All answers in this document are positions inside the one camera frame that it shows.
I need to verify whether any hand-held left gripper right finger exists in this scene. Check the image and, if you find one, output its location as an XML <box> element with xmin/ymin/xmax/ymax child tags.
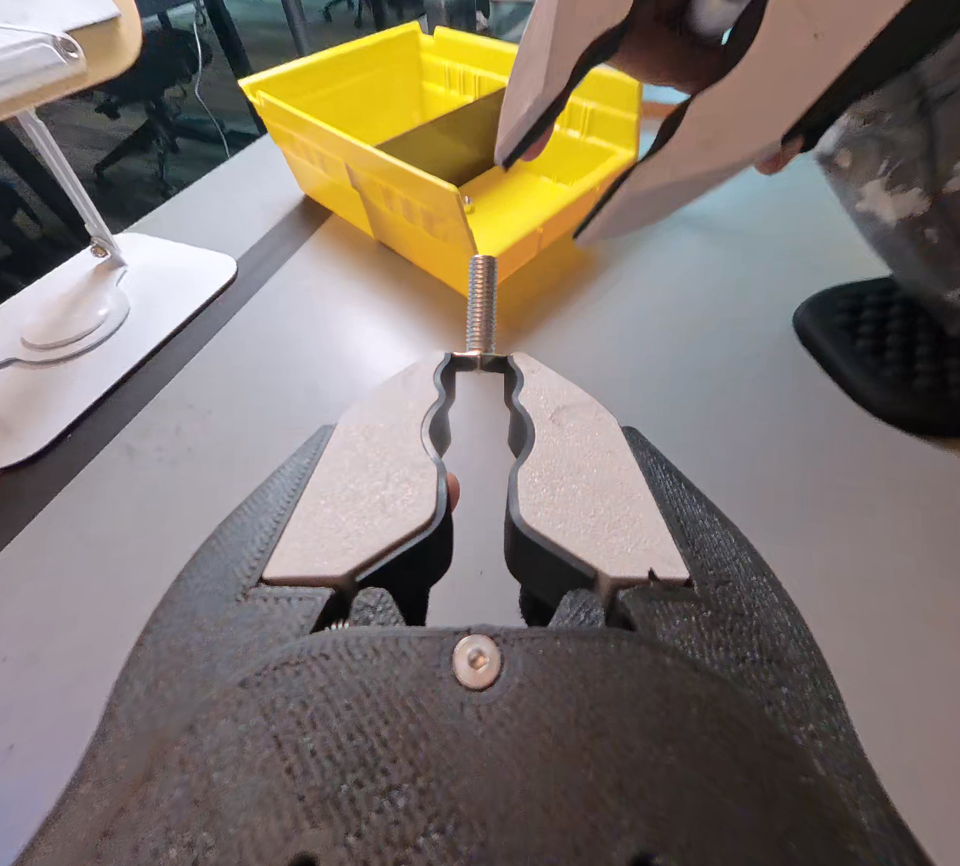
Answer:
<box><xmin>504</xmin><ymin>352</ymin><xmax>691</xmax><ymax>608</ymax></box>

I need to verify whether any person's right hand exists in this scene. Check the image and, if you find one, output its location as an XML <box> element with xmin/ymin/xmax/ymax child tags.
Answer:
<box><xmin>521</xmin><ymin>0</ymin><xmax>807</xmax><ymax>177</ymax></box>

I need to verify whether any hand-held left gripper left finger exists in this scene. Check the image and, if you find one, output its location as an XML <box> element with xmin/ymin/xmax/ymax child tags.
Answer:
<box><xmin>261</xmin><ymin>352</ymin><xmax>455</xmax><ymax>608</ymax></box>

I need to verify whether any black bin divider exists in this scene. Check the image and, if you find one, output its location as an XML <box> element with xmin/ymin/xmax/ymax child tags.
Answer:
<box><xmin>375</xmin><ymin>89</ymin><xmax>511</xmax><ymax>186</ymax></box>

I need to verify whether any person's right forearm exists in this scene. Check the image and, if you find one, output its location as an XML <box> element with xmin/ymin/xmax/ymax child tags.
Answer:
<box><xmin>813</xmin><ymin>48</ymin><xmax>960</xmax><ymax>327</ymax></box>

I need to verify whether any instruction sheet on stand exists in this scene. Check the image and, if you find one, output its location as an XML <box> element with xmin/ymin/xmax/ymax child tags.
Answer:
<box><xmin>0</xmin><ymin>0</ymin><xmax>240</xmax><ymax>470</ymax></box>

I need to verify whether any steel hex bolt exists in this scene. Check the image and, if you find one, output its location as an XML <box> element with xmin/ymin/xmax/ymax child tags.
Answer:
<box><xmin>452</xmin><ymin>256</ymin><xmax>513</xmax><ymax>374</ymax></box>

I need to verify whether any black chair armrest pad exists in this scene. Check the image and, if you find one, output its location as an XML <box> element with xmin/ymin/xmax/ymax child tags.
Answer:
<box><xmin>793</xmin><ymin>277</ymin><xmax>960</xmax><ymax>440</ymax></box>

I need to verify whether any yellow plastic bin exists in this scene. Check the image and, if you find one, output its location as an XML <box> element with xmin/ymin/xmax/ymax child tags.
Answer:
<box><xmin>238</xmin><ymin>22</ymin><xmax>645</xmax><ymax>297</ymax></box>

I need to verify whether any small black box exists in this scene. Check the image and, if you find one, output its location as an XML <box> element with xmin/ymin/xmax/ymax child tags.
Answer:
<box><xmin>420</xmin><ymin>0</ymin><xmax>481</xmax><ymax>33</ymax></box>

